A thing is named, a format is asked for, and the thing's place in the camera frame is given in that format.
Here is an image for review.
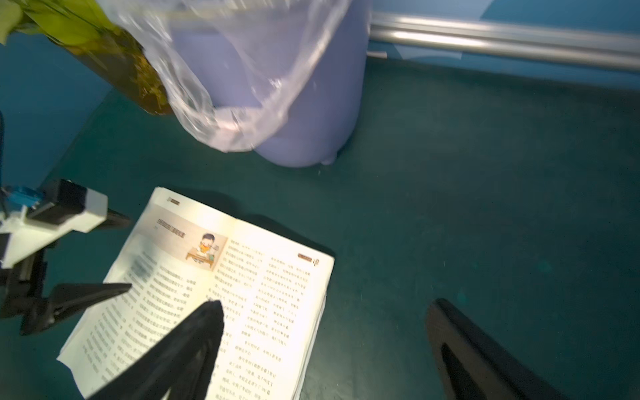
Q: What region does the purple trash bin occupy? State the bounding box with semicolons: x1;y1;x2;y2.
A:
172;1;371;168

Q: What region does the aluminium frame back bar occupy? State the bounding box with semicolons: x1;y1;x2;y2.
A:
370;13;639;73

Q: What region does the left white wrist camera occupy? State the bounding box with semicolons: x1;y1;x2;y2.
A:
1;179;108;269

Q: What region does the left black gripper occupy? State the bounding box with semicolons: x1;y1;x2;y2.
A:
1;209;133;335

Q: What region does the clear plastic bin liner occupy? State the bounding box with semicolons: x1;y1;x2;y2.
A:
101;1;350;153

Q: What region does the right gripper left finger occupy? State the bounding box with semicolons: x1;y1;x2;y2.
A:
91;300;224;399

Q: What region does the potted green plant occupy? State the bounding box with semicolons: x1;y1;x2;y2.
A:
1;1;172;115

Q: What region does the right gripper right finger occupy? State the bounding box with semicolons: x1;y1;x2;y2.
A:
426;298;567;399

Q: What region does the magazine book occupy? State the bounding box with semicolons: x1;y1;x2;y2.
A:
58;188;335;399

